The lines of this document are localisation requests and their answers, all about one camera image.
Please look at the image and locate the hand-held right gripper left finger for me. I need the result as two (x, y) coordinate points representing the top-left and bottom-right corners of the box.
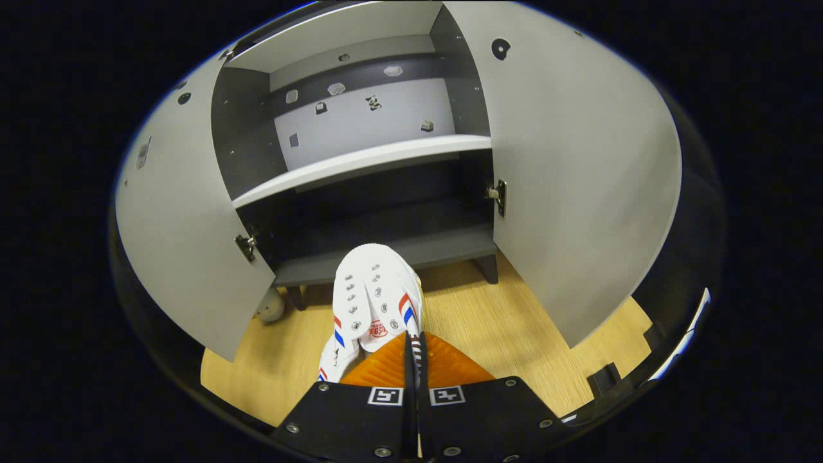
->
(269, 330), (415, 462)

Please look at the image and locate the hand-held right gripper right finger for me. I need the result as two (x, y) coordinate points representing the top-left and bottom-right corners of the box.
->
(415, 330), (570, 462)

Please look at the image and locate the white canvas shoe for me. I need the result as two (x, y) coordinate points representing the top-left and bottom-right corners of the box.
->
(317, 243), (426, 383)

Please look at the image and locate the white cabinet door black cat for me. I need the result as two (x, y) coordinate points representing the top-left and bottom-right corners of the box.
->
(444, 1), (683, 349)

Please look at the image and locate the white cabinet door camera sticker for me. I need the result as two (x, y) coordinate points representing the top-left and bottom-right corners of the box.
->
(114, 45), (278, 363)

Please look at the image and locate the white and grey shoe cabinet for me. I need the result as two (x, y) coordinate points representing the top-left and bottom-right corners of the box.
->
(211, 1), (502, 313)

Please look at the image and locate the white flat panel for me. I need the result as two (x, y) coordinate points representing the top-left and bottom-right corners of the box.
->
(648, 287), (712, 384)

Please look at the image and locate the small black bracket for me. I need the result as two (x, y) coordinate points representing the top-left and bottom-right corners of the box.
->
(587, 361), (623, 398)

